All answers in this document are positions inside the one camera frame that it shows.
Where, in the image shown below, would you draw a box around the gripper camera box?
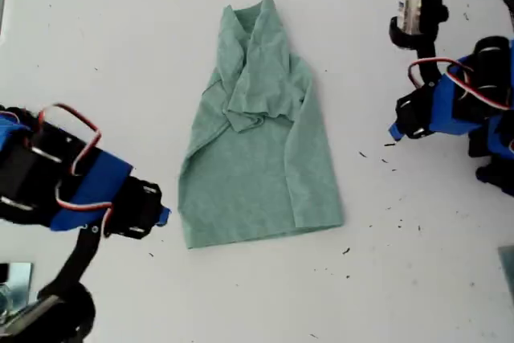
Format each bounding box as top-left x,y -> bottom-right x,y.
388,0 -> 450,51
0,282 -> 97,343

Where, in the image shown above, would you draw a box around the camera black stalk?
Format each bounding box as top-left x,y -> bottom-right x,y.
413,43 -> 443,88
38,224 -> 102,304

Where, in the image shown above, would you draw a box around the arm red white wire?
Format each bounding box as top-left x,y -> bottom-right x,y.
26,102 -> 116,236
406,57 -> 514,112

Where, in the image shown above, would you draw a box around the green t-shirt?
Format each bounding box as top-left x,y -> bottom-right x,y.
178,0 -> 346,251

